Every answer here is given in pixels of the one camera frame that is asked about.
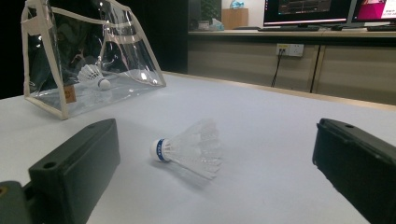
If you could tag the pale plastic bag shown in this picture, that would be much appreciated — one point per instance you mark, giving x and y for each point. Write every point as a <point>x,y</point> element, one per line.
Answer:
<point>217,25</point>

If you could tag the wide computer monitor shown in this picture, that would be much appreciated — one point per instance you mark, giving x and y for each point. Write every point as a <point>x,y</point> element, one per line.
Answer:
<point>308,11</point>

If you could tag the black keyboard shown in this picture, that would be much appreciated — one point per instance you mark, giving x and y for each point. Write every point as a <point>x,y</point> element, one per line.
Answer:
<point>289,29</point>
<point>381,28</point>

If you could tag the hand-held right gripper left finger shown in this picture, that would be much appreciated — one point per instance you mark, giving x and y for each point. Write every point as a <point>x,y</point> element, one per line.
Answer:
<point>77,168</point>

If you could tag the clear plastic bag beige trim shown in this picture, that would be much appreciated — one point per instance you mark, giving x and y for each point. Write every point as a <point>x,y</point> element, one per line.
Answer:
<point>130,71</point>

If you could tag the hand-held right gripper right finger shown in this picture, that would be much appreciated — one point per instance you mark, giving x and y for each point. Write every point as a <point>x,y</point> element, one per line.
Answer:
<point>358,161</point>

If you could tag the brown cardboard box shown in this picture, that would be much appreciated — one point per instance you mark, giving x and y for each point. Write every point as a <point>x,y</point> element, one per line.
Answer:
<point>235,18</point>

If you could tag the dark green plant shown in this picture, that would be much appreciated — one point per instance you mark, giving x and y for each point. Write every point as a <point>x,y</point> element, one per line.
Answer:
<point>211,11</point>

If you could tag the white feather shuttlecock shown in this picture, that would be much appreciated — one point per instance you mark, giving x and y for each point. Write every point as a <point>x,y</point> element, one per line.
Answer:
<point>91,76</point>
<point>193,149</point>

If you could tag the white wall socket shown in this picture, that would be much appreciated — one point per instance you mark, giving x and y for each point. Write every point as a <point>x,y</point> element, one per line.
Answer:
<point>292,49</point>

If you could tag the computer monitor pink screen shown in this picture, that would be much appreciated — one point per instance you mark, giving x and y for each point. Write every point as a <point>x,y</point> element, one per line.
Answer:
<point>376,9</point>

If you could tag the long beige counter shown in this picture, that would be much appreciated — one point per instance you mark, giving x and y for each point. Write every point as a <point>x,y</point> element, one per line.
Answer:
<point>348,71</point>

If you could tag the light blue crumpled item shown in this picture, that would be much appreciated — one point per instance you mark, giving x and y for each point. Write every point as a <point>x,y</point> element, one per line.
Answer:
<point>237,4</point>

